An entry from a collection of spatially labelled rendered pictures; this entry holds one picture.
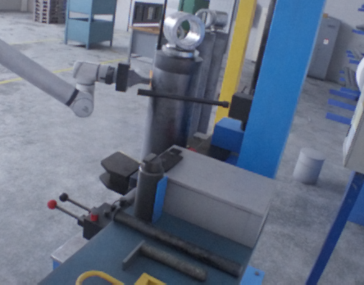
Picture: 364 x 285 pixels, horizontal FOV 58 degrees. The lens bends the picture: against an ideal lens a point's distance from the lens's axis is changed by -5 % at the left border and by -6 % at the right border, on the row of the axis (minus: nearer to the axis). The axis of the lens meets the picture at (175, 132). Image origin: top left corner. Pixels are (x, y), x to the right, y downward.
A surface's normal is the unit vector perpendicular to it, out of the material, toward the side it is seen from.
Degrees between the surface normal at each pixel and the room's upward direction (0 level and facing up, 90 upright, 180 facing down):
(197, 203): 90
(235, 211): 90
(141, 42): 90
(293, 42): 90
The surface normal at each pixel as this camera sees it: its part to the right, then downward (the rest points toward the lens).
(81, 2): -0.39, 0.29
